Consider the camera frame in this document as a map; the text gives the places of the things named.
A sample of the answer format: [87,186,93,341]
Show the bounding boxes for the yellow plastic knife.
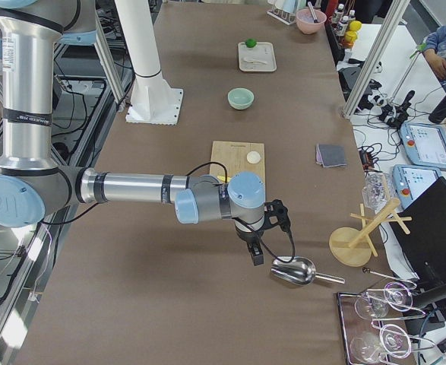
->
[217,176,230,183]

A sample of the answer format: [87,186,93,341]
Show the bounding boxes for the upper blue teach pendant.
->
[399,122,446,170]

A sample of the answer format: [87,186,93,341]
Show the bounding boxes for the lower blue teach pendant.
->
[392,164,442,208]

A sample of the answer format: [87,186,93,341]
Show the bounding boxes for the yellow lemon toy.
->
[344,21,362,43]

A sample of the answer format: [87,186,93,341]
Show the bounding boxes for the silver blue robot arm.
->
[0,1,268,265]

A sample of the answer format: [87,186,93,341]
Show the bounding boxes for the wire wine glass rack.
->
[336,281,435,364]

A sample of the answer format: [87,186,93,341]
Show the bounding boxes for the black monitor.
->
[391,177,446,284]

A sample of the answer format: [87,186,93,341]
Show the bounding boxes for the aluminium frame post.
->
[342,0,410,119]

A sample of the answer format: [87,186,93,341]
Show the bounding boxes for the metal scoop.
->
[270,256,346,285]

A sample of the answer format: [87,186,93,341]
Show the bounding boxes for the folded grey purple cloth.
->
[315,144,347,168]

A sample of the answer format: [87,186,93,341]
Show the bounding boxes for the green lime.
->
[245,38,257,49]

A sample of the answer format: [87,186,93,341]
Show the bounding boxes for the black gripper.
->
[238,229,264,266]

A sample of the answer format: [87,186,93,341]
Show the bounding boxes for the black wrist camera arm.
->
[263,199,291,233]

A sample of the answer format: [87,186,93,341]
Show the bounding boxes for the wooden mug tree stand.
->
[329,198,412,267]

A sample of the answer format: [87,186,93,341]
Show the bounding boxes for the white steamed bun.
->
[246,151,261,164]

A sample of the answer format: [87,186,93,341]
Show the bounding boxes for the beige plastic tray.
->
[238,42,277,72]

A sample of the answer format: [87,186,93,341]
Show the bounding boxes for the white plastic spoon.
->
[242,57,268,65]

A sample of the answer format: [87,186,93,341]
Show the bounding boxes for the pink bowl with ice cubes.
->
[296,8,327,34]

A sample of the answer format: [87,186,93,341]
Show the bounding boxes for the mint green ceramic bowl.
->
[227,87,255,110]

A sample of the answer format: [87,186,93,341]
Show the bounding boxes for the clear plastic bag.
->
[362,173,396,211]

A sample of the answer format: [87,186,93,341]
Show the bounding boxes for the wooden cutting board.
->
[210,141,266,183]

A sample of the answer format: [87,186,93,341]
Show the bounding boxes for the metal muddler rod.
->
[307,2,318,24]

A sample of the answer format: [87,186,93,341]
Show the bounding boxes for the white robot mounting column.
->
[115,0,183,125]

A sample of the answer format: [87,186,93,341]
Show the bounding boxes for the blue teach pendant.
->
[392,164,442,208]
[399,122,446,170]

